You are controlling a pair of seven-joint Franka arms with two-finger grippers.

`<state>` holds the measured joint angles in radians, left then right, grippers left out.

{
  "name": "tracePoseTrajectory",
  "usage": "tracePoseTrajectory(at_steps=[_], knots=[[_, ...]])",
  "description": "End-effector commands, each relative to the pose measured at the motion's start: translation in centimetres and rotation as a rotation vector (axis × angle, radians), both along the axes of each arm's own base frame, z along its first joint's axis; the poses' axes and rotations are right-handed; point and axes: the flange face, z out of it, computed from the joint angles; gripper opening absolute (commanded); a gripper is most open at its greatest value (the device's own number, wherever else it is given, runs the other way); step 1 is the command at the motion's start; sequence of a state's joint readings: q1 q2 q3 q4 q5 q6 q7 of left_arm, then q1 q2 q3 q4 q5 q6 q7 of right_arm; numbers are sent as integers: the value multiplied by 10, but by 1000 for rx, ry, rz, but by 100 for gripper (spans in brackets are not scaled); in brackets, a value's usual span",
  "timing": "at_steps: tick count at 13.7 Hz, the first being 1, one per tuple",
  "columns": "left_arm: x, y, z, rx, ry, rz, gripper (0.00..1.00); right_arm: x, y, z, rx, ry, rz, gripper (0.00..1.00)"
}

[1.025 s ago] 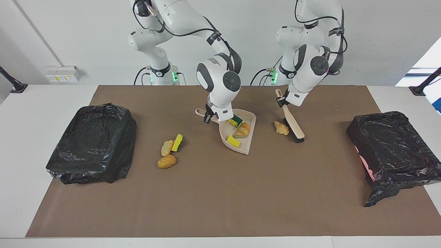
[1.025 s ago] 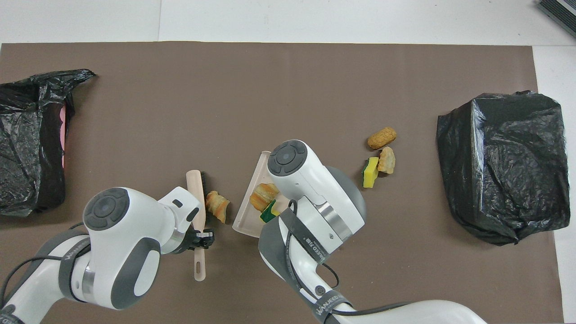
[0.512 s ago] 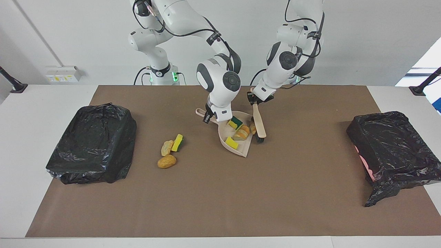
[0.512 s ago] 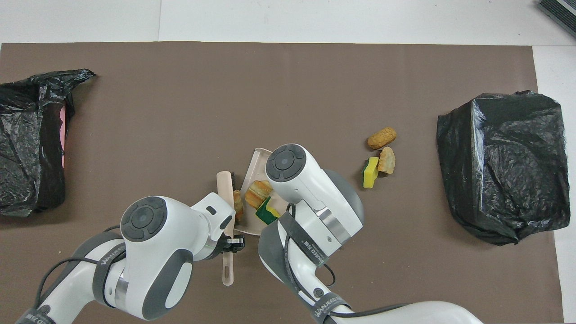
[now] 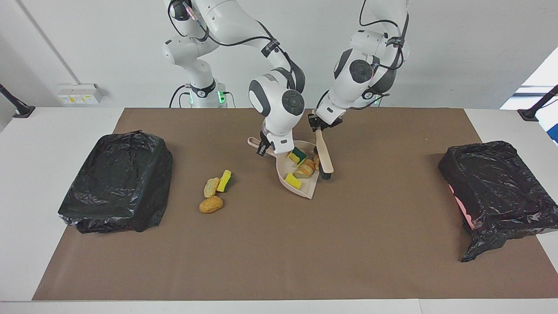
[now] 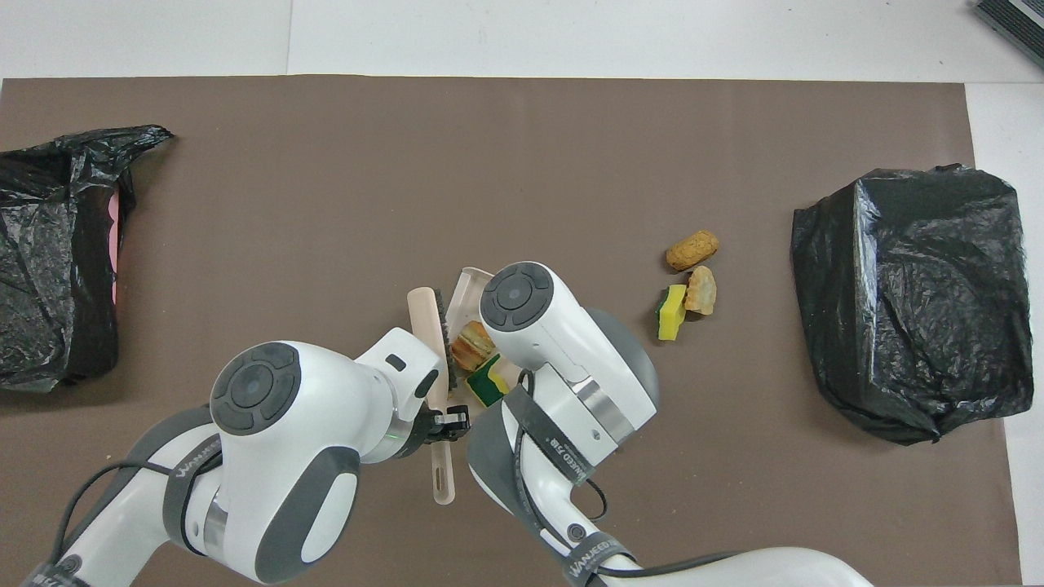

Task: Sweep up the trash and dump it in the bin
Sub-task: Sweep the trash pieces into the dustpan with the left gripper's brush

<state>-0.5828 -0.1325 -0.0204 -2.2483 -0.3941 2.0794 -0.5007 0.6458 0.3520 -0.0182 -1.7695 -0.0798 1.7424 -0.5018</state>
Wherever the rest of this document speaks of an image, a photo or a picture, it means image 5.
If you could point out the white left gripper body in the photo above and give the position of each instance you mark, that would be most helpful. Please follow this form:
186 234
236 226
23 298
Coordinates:
331 111

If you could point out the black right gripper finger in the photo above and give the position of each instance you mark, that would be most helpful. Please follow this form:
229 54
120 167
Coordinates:
262 149

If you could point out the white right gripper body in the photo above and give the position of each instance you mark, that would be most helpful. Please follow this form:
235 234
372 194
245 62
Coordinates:
281 143

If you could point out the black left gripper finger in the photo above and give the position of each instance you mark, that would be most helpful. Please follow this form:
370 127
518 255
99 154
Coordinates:
333 123
314 122

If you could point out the notched green yellow sponge piece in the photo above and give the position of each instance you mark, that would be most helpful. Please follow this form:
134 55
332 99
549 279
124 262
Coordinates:
298 155

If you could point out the beige hand brush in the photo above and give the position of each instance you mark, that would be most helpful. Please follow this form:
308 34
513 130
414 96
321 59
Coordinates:
324 157

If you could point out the orange striped sponge piece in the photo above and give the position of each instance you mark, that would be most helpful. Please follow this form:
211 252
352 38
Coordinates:
305 168

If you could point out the pale orange sponge piece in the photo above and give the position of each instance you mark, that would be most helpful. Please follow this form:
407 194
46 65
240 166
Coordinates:
317 161

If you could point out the small yellow green sponge block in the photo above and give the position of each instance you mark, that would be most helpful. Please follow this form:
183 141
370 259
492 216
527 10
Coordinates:
224 182

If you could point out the beige plastic dustpan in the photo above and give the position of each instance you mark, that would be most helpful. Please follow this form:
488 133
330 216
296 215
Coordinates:
307 190

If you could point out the tan crumbly sponge piece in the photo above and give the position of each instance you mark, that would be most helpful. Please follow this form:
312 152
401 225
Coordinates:
211 186

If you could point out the brown cork-like roll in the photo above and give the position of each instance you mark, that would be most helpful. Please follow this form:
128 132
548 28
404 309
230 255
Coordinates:
211 204

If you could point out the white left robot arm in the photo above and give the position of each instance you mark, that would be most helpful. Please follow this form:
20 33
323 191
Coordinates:
375 48

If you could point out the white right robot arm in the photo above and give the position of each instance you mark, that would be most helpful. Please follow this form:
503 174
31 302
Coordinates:
226 22

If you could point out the black bag lined pink bin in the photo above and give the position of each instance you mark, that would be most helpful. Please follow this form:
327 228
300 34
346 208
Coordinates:
497 187

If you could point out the brown table mat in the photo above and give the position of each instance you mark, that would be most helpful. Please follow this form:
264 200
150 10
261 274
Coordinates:
348 240

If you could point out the window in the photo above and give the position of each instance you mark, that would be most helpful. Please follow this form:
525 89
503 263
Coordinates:
540 83

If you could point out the white wall outlet box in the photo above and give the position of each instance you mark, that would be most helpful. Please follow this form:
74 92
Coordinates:
80 93

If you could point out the black clamp mount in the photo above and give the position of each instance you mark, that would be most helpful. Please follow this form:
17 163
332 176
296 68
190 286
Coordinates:
529 114
22 110

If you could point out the white wall conduit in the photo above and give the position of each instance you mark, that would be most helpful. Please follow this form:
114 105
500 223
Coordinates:
45 43

